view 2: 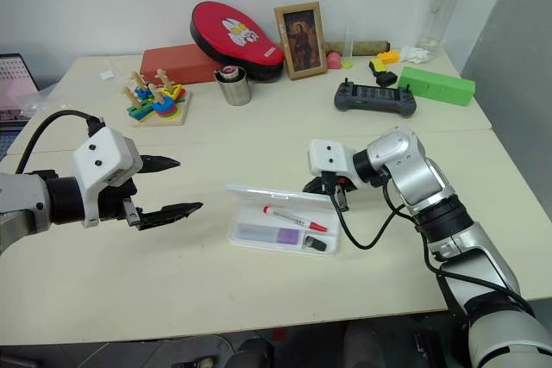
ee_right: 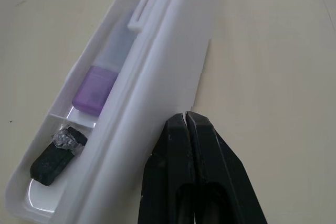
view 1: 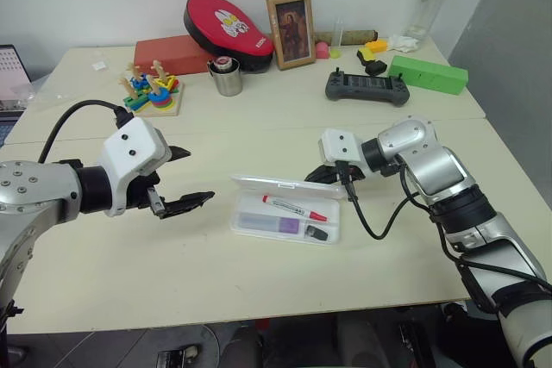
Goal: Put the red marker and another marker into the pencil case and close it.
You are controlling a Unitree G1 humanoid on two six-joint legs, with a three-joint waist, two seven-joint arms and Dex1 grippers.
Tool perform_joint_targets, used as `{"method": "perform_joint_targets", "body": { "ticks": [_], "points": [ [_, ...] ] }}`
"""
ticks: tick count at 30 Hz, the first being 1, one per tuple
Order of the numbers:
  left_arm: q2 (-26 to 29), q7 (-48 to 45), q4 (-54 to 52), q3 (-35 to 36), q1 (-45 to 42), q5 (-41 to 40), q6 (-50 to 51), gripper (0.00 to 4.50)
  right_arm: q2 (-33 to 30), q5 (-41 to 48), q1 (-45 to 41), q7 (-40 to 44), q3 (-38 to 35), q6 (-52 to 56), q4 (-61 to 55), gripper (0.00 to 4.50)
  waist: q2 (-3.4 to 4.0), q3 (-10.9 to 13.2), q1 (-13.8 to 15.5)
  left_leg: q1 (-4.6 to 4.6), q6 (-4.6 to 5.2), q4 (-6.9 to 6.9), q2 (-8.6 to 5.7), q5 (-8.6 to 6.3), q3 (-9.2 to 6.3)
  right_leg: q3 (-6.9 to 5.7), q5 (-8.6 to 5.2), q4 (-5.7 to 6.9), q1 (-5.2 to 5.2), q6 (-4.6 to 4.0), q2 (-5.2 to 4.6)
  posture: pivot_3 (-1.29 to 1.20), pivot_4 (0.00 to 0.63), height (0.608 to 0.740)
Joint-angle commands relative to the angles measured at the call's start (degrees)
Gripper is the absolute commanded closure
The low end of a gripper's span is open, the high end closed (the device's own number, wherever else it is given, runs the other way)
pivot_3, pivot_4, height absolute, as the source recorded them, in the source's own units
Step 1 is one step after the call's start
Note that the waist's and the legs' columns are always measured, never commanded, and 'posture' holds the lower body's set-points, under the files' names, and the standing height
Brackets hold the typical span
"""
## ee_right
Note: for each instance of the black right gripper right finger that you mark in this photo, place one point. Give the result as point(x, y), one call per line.
point(218, 169)

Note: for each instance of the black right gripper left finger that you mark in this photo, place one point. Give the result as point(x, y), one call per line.
point(168, 169)

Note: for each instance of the white plastic pencil case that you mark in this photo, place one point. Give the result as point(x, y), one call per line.
point(162, 77)

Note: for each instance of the black eraser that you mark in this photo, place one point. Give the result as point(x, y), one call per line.
point(50, 163)

